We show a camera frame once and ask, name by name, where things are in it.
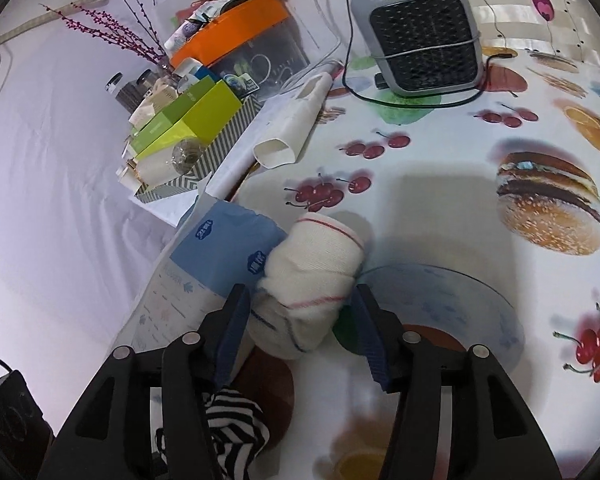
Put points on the grey chevron box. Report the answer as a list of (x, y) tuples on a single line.
[(209, 160)]

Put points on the purple branch decoration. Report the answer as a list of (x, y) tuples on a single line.
[(143, 40)]

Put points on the fruit print tablecloth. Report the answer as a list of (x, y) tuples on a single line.
[(505, 189)]

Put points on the orange storage box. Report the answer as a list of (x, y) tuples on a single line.
[(230, 30)]

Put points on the black bag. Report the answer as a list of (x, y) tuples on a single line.
[(25, 436)]

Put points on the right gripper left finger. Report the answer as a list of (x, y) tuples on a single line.
[(193, 366)]

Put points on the blue white paper bag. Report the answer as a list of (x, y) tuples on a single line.
[(219, 245)]

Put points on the translucent plastic lid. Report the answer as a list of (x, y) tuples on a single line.
[(459, 305)]

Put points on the lime green carton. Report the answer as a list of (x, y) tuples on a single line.
[(201, 112)]

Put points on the white red-striped sock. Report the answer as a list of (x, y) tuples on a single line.
[(307, 279)]

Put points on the black white striped sock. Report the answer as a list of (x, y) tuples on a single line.
[(239, 433)]

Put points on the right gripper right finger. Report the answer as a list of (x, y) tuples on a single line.
[(408, 365)]

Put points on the small grey fan heater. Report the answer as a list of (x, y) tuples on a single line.
[(422, 47)]

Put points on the rolled white paper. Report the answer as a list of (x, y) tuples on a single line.
[(284, 136)]

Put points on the heart-patterned cream curtain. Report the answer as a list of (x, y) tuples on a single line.
[(568, 28)]

